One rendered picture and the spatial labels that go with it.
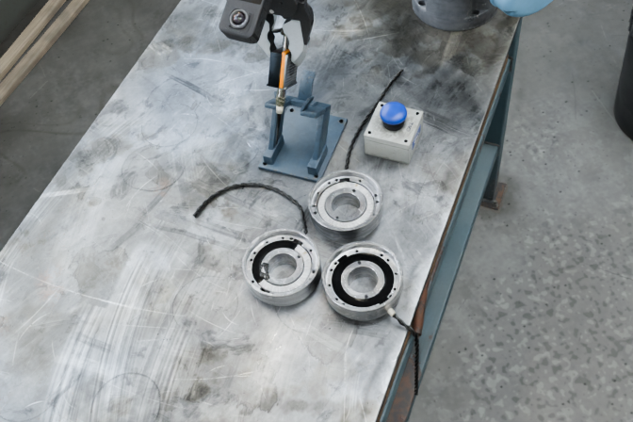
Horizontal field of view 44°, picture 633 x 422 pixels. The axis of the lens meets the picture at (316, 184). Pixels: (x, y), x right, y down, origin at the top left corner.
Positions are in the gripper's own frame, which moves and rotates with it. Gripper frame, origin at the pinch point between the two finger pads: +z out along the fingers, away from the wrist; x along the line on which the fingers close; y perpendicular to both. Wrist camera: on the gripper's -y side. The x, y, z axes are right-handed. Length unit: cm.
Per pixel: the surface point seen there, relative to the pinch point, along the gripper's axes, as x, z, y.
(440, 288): -20, 76, 14
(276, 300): -7.3, 17.0, -26.3
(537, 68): -25, 99, 108
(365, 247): -15.8, 16.7, -15.1
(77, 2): 130, 97, 96
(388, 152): -13.5, 17.8, 2.3
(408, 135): -16.0, 15.2, 4.2
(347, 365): -18.5, 19.8, -30.6
